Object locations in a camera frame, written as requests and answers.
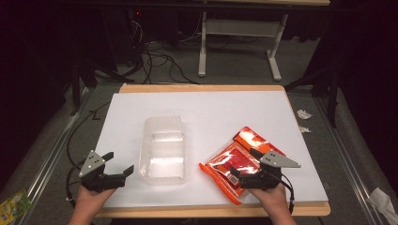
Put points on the clear plastic container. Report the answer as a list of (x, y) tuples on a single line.
[(162, 150)]

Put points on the white table sheet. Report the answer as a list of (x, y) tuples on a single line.
[(206, 112)]

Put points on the crumpled white paper scrap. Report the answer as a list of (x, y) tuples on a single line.
[(305, 129), (303, 114)]

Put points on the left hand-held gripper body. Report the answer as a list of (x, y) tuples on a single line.
[(94, 175)]

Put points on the white metal desk frame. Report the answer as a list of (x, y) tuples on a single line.
[(241, 28)]

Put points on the black metal stand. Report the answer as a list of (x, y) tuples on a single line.
[(76, 84), (333, 93)]

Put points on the metal floor rail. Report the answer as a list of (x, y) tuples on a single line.
[(53, 153), (347, 156)]

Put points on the orange plastic packet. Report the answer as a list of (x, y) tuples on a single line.
[(230, 159)]

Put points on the green yellow packet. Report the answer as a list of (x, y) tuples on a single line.
[(14, 206)]

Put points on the person's left hand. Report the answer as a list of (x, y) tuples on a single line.
[(90, 201)]

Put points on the person's right hand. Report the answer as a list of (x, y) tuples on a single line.
[(275, 200)]

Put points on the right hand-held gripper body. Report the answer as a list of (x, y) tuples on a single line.
[(275, 162)]

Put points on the white crumpled cloth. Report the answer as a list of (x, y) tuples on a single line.
[(383, 203)]

